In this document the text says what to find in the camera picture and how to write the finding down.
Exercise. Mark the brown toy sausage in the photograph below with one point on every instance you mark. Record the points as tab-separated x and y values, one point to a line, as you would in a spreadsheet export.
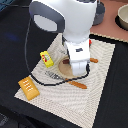
66	61

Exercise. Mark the beige bowl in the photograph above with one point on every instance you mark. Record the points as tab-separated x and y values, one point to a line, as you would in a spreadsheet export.
123	16

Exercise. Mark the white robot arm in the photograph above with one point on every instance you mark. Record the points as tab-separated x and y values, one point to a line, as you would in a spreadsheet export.
73	19

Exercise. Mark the grey toy pot middle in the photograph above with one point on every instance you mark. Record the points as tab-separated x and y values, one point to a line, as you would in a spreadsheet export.
100	11

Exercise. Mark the fork with orange handle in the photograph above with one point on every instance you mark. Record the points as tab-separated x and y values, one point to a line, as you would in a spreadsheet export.
74	83

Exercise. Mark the round beige plate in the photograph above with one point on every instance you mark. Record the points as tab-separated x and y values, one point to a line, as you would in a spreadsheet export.
65	69

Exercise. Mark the orange toy bread loaf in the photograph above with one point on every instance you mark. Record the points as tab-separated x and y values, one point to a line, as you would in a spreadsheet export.
28	87

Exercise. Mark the white woven placemat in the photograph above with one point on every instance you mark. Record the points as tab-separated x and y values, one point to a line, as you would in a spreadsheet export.
65	105

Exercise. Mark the knife with orange handle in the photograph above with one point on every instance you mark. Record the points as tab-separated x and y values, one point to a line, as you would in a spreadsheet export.
94	60

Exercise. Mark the yellow toy box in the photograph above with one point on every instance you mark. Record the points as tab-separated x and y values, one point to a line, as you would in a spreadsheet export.
46	59

